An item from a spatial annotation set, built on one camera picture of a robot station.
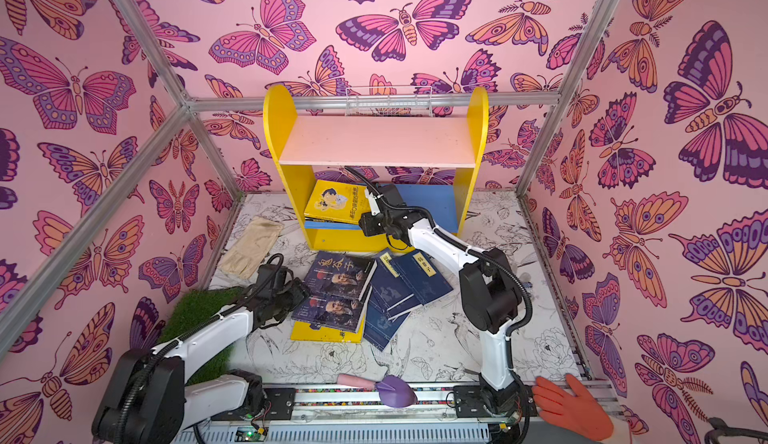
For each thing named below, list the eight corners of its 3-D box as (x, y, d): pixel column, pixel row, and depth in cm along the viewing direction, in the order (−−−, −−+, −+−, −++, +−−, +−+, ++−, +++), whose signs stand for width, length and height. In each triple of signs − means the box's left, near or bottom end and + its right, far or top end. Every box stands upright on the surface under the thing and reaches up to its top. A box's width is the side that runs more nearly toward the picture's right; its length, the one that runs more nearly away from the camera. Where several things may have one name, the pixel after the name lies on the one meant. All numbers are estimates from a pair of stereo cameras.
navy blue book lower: (347, 324, 89) (345, 319, 85) (373, 293, 95) (372, 287, 92) (382, 351, 84) (381, 346, 80) (406, 316, 90) (407, 310, 87)
